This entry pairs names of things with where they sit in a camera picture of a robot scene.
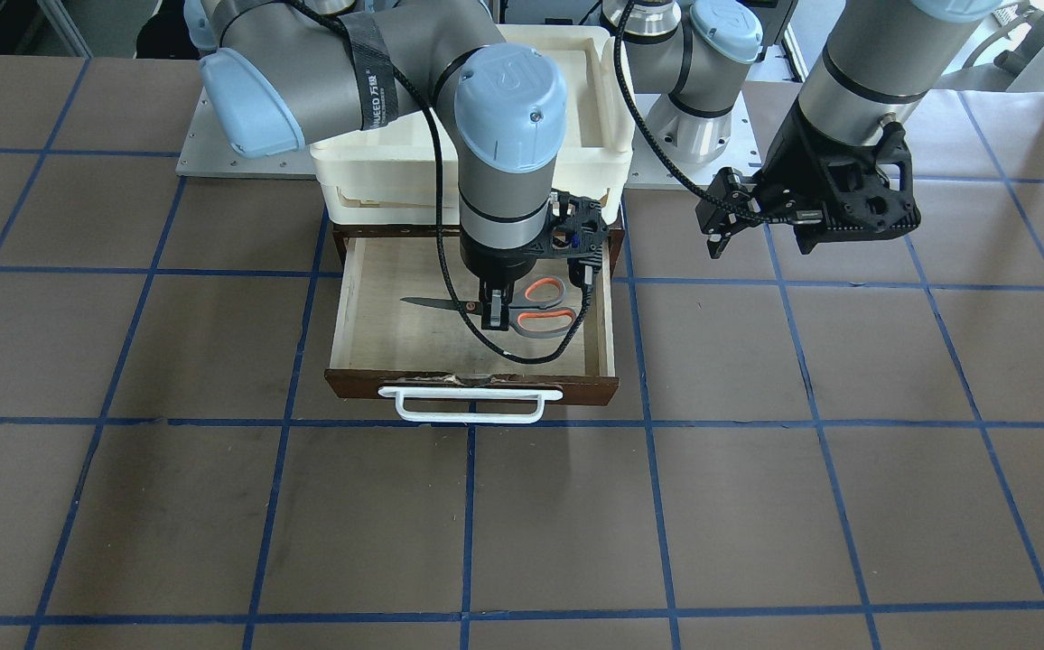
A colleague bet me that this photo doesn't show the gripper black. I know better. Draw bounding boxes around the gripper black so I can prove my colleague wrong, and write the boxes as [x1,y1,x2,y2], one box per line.
[460,237,544,330]
[753,106,921,255]

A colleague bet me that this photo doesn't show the orange grey scissors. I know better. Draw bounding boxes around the orange grey scissors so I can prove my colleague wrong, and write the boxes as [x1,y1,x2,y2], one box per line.
[401,275,577,339]

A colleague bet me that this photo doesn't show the white plastic tray bin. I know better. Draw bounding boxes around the white plastic tray bin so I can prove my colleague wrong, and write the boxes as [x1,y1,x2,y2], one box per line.
[309,24,634,227]

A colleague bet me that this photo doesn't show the dark brown wooden cabinet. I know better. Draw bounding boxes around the dark brown wooden cabinet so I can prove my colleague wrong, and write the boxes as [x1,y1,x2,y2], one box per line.
[327,203,626,274]

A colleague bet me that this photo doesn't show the open wooden drawer white handle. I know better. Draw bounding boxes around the open wooden drawer white handle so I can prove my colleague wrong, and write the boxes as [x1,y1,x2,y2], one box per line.
[324,237,620,406]

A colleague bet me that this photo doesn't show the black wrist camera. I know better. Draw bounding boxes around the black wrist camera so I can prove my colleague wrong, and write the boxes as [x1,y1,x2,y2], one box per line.
[695,166,759,259]
[537,190,609,289]

